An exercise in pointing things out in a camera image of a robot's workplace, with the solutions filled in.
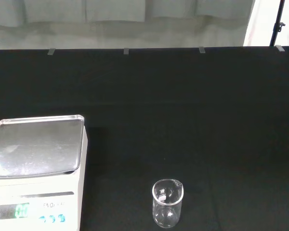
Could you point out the black tripod stand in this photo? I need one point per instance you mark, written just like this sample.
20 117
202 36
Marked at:
277 26

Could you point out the white balance with steel pan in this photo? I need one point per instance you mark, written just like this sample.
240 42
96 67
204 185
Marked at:
36 144

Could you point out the grey cloth clip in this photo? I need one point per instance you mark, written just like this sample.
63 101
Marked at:
126 51
51 51
280 48
202 49

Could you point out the pale board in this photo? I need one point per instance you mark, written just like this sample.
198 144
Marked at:
260 21

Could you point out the black bench cloth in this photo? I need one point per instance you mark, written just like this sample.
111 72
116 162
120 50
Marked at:
183 108

